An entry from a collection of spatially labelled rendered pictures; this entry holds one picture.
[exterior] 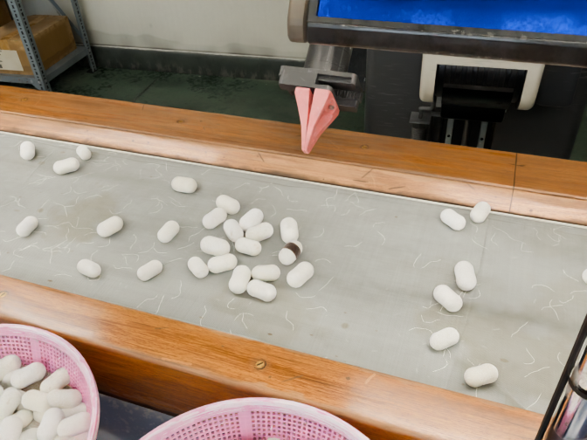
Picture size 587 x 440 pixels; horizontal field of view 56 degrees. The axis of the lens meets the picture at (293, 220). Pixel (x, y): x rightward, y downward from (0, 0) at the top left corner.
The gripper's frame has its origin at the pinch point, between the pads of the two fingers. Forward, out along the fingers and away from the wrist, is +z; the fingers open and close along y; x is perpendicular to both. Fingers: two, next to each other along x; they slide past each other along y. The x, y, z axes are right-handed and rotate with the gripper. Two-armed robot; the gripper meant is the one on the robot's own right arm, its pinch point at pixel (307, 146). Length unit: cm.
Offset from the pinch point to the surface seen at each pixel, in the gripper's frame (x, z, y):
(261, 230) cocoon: -2.8, 12.3, -2.2
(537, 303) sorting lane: -2.2, 13.8, 29.8
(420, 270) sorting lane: -1.2, 12.8, 17.2
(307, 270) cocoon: -6.0, 15.9, 5.5
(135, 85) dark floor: 167, -67, -149
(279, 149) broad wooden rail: 7.9, -1.1, -6.5
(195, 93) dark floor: 167, -67, -115
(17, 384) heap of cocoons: -18.7, 33.7, -17.2
